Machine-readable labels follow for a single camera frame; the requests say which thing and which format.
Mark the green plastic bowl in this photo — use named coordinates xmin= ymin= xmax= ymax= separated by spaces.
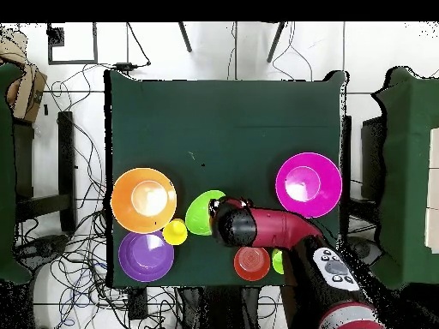
xmin=184 ymin=189 xmax=226 ymax=236

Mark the pink plastic bowl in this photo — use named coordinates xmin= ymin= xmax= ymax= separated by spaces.
xmin=274 ymin=152 xmax=343 ymax=219

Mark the orange-red plastic bowl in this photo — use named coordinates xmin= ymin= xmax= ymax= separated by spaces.
xmin=233 ymin=245 xmax=271 ymax=283

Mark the yellow plastic cup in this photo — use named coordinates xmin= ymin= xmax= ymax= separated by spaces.
xmin=162 ymin=218 xmax=189 ymax=247

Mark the light green plastic cup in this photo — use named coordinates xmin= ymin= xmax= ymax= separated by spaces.
xmin=271 ymin=248 xmax=286 ymax=275

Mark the dark green table cloth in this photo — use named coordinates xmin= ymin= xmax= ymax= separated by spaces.
xmin=104 ymin=69 xmax=349 ymax=288

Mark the purple plastic bowl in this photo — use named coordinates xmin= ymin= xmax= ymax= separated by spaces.
xmin=117 ymin=230 xmax=175 ymax=283

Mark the orange plastic bowl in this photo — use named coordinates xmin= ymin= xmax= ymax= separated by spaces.
xmin=110 ymin=167 xmax=178 ymax=235

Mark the black round floor base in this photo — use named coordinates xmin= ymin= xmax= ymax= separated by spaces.
xmin=13 ymin=234 xmax=69 ymax=272
xmin=346 ymin=236 xmax=383 ymax=272

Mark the black power brick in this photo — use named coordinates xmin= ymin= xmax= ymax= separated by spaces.
xmin=127 ymin=287 xmax=149 ymax=320

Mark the black tripod leg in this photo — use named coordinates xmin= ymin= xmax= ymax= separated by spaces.
xmin=266 ymin=21 xmax=286 ymax=63
xmin=177 ymin=21 xmax=193 ymax=53

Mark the neighbouring green table cloth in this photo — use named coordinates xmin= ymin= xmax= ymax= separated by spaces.
xmin=0 ymin=63 xmax=33 ymax=284
xmin=371 ymin=66 xmax=439 ymax=290

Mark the white box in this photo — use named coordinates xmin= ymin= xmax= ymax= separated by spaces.
xmin=424 ymin=127 xmax=439 ymax=254

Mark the cardboard box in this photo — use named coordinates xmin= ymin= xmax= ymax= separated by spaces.
xmin=0 ymin=28 xmax=48 ymax=123

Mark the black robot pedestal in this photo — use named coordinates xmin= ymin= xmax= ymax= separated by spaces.
xmin=176 ymin=286 xmax=262 ymax=329

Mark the tangle of black cables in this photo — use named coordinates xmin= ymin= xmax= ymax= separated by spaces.
xmin=13 ymin=64 xmax=179 ymax=329

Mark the black table frame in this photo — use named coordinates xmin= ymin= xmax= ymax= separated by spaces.
xmin=13 ymin=111 xmax=77 ymax=233

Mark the black floor frame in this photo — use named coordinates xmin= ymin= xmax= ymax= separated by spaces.
xmin=46 ymin=22 xmax=99 ymax=66

